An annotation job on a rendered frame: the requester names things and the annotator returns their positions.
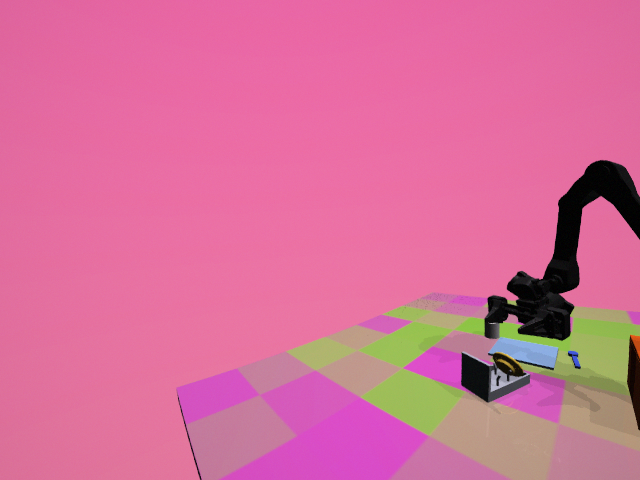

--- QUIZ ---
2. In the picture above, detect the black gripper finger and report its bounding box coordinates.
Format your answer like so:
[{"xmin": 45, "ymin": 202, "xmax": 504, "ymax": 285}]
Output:
[
  {"xmin": 484, "ymin": 299, "xmax": 503, "ymax": 324},
  {"xmin": 517, "ymin": 309, "xmax": 555, "ymax": 339}
]

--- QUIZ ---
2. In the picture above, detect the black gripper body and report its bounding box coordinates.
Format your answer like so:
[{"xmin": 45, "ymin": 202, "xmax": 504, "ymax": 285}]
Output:
[{"xmin": 487, "ymin": 295, "xmax": 571, "ymax": 341}]

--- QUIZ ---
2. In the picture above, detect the grey cylinder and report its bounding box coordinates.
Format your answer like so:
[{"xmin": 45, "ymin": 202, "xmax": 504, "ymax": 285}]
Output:
[{"xmin": 484, "ymin": 323, "xmax": 500, "ymax": 339}]

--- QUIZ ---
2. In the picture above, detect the yellow round plate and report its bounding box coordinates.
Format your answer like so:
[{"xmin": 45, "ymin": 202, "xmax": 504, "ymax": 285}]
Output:
[{"xmin": 492, "ymin": 352, "xmax": 524, "ymax": 377}]

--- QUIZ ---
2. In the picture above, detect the grey dish rack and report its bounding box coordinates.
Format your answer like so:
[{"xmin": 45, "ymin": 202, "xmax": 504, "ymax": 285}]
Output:
[{"xmin": 461, "ymin": 351, "xmax": 530, "ymax": 403}]

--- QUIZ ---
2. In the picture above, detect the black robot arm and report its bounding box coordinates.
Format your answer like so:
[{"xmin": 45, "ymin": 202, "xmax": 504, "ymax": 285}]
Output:
[{"xmin": 506, "ymin": 160, "xmax": 640, "ymax": 314}]

